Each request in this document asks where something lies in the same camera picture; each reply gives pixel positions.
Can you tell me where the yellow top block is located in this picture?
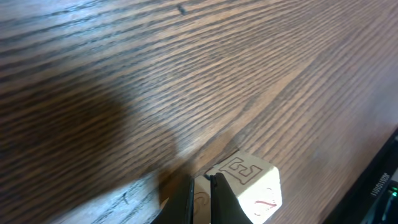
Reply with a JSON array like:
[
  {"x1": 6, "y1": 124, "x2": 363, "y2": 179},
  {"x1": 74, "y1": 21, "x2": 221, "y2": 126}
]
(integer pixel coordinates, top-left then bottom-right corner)
[{"x1": 192, "y1": 151, "x2": 282, "y2": 224}]

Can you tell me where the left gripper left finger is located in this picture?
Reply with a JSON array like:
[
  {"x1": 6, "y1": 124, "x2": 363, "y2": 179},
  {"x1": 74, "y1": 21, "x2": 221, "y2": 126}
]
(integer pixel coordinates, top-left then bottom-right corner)
[{"x1": 151, "y1": 175, "x2": 195, "y2": 224}]

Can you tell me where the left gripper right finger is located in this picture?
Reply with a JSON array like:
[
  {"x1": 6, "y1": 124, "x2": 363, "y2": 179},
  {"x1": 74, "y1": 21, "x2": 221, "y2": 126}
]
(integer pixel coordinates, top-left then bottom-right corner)
[{"x1": 210, "y1": 172, "x2": 252, "y2": 224}]

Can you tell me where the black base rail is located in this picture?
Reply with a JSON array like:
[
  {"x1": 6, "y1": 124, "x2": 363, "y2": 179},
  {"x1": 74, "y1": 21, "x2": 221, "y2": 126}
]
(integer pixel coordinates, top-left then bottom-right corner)
[{"x1": 322, "y1": 131, "x2": 397, "y2": 224}]

